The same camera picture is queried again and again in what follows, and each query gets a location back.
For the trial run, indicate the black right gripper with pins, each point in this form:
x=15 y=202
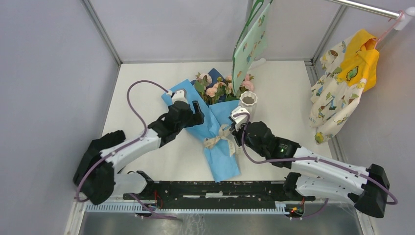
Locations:
x=236 y=133

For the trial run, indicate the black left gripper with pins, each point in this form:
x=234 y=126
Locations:
x=196 y=118

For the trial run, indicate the pink flower bunch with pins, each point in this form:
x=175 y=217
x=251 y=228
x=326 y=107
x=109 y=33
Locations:
x=221 y=90

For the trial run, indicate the cream ribbon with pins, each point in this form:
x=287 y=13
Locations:
x=223 y=133

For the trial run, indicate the blue wrapping paper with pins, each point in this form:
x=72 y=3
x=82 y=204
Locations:
x=222 y=165

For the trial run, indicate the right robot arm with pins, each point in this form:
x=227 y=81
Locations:
x=313 y=175

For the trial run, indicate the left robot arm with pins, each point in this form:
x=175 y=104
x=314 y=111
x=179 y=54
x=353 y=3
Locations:
x=98 y=175

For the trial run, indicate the white ribbed vase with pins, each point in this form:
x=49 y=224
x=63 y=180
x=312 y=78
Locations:
x=248 y=100

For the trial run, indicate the green printed cloth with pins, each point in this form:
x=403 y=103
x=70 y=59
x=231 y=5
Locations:
x=251 y=45

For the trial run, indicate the yellow patterned kids garment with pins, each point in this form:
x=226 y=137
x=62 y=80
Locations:
x=349 y=70

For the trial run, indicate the pink clothes hanger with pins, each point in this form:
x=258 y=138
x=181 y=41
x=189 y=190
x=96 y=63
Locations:
x=387 y=29

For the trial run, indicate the metal hanging rod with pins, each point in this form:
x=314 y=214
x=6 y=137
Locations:
x=409 y=12

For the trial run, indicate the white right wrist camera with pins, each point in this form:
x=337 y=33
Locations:
x=239 y=116

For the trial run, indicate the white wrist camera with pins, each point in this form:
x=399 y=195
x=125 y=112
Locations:
x=179 y=95
x=239 y=116

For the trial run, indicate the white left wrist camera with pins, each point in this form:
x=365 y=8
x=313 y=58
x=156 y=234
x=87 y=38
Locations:
x=179 y=95

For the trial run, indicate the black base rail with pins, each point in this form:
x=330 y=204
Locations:
x=223 y=195

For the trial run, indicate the white slotted cable duct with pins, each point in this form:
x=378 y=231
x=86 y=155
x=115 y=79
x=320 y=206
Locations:
x=135 y=207

